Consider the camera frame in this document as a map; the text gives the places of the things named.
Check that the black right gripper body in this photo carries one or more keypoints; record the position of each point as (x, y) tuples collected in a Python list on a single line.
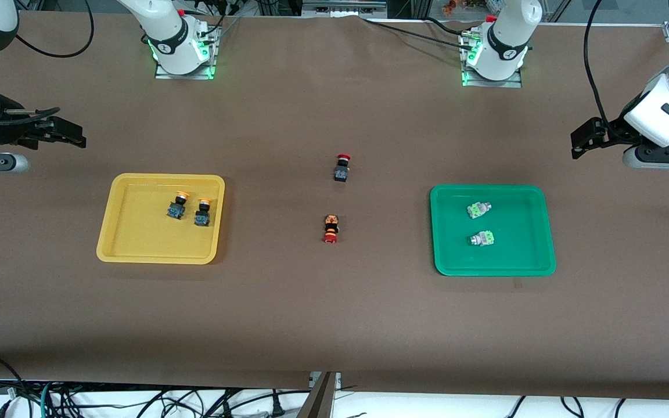
[(14, 132)]

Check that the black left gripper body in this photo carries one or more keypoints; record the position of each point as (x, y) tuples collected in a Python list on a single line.
[(612, 130)]

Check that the green push button switch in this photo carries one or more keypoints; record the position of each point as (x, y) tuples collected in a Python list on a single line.
[(478, 209), (483, 238)]

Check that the yellow push button switch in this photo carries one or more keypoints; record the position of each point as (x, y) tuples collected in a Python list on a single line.
[(202, 213), (177, 206)]

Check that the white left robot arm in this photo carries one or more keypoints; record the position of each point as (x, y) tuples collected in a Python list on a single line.
[(503, 52)]

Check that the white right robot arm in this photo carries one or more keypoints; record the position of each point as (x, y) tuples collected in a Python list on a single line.
[(177, 40)]

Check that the yellow plastic tray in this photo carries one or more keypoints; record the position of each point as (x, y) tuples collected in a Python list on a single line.
[(143, 232)]

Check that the green plastic tray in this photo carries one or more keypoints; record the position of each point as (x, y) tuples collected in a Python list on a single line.
[(514, 255)]

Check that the red button black body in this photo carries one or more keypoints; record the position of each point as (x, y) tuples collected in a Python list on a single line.
[(342, 169)]

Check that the brown table cover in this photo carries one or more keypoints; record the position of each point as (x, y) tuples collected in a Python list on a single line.
[(334, 325)]

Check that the grey metal rail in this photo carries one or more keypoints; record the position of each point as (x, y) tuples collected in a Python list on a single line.
[(343, 8)]

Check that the metal table frame post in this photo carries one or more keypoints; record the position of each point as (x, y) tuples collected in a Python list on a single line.
[(317, 400)]

